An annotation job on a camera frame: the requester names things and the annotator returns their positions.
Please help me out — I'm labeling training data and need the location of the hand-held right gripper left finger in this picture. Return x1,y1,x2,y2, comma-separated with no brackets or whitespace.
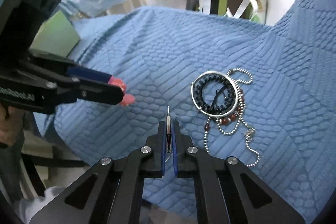
29,120,168,224

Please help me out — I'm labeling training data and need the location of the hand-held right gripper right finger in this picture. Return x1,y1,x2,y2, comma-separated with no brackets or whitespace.
172,120,306,224

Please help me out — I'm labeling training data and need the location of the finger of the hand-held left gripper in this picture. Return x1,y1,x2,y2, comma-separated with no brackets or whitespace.
39,76,124,106
29,52,113,85

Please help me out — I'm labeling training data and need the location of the pink hair clip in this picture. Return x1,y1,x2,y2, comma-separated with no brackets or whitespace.
110,76,135,106

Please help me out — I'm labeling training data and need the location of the black silver hair clip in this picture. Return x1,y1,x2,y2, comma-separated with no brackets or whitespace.
166,106,174,153

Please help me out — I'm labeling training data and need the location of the green cardboard box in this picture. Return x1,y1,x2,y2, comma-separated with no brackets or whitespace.
30,10,80,58

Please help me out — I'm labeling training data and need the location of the person's left hand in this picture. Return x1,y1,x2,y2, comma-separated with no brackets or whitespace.
0,103,25,147

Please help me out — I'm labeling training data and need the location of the blue quilted sofa cover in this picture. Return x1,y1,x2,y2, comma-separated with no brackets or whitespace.
34,0,336,224

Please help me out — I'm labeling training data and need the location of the black hair stick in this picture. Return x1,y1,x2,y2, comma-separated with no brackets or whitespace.
209,87,226,107

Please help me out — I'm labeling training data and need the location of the person's left leg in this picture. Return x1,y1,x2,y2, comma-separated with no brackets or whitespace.
14,186,62,224

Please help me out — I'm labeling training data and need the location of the white tote bag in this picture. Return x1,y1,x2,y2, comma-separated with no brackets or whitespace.
197,0,263,23

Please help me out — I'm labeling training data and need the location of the red bead bracelet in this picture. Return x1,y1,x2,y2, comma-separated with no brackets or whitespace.
205,94,246,132

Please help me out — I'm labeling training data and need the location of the black chair frame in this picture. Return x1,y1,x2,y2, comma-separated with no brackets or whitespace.
22,153,87,197

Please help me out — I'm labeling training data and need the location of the silver ball chain necklace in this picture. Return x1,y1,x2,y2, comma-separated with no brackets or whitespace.
204,68,261,167

